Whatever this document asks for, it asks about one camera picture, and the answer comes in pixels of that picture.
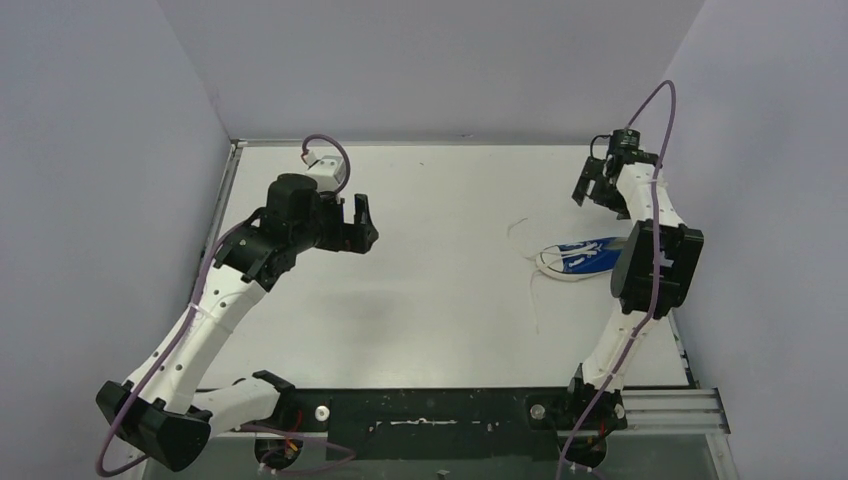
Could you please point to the blue canvas sneaker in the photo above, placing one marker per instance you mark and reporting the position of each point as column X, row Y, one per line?
column 609, row 253

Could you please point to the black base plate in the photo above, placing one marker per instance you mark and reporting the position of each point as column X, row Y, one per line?
column 451, row 424

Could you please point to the white shoelace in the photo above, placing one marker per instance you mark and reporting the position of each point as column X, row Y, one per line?
column 533, row 291

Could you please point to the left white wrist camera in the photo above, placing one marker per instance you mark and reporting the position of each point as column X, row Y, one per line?
column 329, row 173

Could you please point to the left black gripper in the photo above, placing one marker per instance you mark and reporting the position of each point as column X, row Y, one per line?
column 348, row 230

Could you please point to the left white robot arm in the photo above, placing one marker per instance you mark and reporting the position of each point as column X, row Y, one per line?
column 158, row 409

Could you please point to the aluminium frame rail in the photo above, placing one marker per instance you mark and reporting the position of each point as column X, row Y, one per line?
column 674, row 412

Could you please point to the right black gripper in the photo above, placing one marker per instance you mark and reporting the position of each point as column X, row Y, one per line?
column 595, row 171

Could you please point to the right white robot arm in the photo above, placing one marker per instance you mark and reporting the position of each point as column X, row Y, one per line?
column 651, row 277

